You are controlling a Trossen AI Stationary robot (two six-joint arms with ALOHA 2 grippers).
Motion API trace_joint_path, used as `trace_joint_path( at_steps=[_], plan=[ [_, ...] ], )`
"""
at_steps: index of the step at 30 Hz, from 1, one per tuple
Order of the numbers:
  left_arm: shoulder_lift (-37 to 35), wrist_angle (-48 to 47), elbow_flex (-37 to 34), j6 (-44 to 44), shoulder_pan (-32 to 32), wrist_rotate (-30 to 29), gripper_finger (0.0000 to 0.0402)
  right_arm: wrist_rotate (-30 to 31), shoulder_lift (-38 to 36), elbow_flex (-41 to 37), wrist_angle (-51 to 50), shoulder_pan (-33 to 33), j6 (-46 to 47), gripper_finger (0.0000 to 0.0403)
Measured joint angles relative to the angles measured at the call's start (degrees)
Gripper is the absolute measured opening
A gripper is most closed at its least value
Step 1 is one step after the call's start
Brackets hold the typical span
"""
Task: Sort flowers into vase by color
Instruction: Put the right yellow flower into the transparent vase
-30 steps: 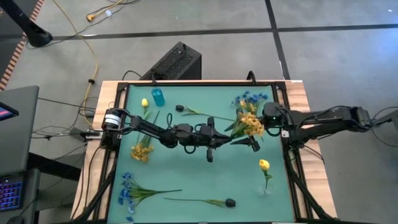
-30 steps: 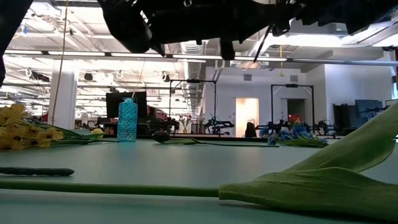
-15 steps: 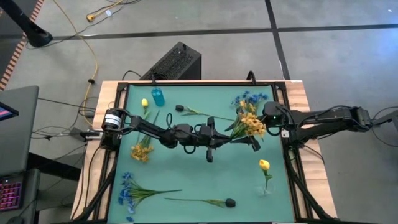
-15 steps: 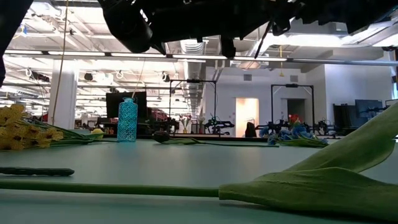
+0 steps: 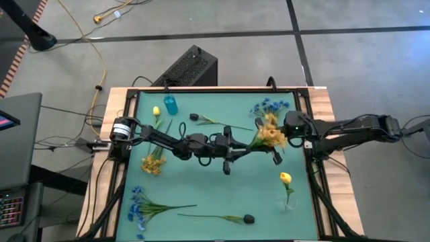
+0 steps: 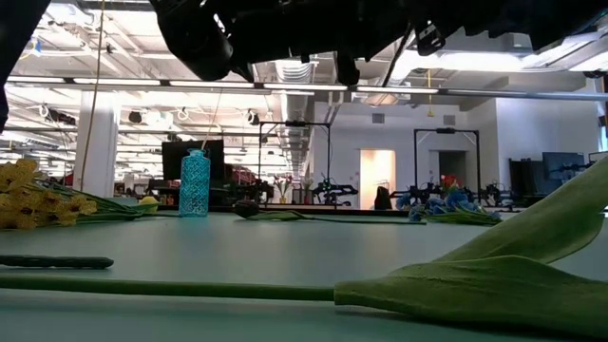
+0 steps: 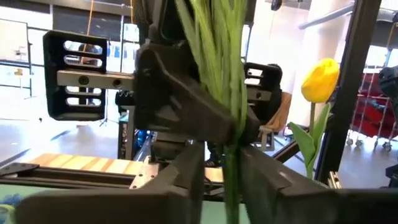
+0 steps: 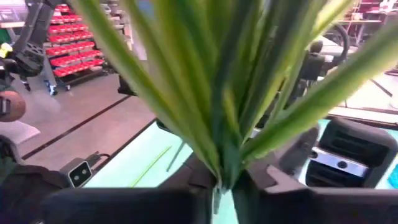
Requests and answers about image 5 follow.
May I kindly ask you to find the small lit screen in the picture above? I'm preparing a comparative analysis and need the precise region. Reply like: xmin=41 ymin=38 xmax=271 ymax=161
xmin=0 ymin=109 xmax=21 ymax=132

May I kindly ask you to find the blue artificial flower bunch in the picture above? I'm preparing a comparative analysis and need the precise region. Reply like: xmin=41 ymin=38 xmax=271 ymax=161
xmin=249 ymin=97 xmax=292 ymax=118
xmin=126 ymin=185 xmax=198 ymax=240

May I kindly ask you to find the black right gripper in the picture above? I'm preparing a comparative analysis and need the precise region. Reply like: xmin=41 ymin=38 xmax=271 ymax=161
xmin=251 ymin=116 xmax=284 ymax=166

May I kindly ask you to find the green table mat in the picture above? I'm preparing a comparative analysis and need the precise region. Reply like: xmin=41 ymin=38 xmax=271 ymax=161
xmin=116 ymin=91 xmax=319 ymax=241

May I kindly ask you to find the black perforated computer tower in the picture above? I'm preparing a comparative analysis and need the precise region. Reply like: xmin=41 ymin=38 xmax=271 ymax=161
xmin=150 ymin=44 xmax=218 ymax=87

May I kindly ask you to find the yellow artificial tulip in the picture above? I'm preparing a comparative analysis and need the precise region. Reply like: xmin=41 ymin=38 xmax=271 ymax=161
xmin=279 ymin=171 xmax=296 ymax=209
xmin=149 ymin=106 xmax=163 ymax=130

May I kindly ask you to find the black stand leg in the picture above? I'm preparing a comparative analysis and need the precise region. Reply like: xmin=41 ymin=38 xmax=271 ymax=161
xmin=0 ymin=0 xmax=58 ymax=52

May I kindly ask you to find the black aluminium table frame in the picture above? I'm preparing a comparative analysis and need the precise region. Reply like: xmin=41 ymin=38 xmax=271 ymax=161
xmin=79 ymin=87 xmax=362 ymax=241

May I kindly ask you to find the grey laptop lid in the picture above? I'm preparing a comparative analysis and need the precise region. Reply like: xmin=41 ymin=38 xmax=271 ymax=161
xmin=0 ymin=92 xmax=44 ymax=191

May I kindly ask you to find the blue textured glass vase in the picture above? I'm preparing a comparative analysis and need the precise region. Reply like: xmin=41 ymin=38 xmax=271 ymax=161
xmin=163 ymin=93 xmax=179 ymax=116

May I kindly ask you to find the backlit keyboard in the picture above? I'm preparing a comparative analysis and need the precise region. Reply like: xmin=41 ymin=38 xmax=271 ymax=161
xmin=0 ymin=196 xmax=26 ymax=229

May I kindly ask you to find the yellow artificial flower bunch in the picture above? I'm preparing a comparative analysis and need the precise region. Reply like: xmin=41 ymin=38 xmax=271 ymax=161
xmin=247 ymin=112 xmax=289 ymax=152
xmin=140 ymin=119 xmax=174 ymax=176

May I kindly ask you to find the clear glass vase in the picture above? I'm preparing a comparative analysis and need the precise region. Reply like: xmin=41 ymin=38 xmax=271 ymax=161
xmin=275 ymin=196 xmax=299 ymax=212

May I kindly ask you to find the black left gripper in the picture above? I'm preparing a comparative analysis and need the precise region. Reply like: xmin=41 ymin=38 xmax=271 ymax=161
xmin=214 ymin=126 xmax=253 ymax=175

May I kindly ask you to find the black artificial tulip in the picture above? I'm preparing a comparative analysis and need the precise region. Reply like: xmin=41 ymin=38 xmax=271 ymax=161
xmin=177 ymin=212 xmax=256 ymax=225
xmin=189 ymin=113 xmax=255 ymax=132

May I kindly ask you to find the long yellow extension cord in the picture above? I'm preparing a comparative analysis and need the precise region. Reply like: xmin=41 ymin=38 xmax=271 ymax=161
xmin=56 ymin=0 xmax=108 ymax=137

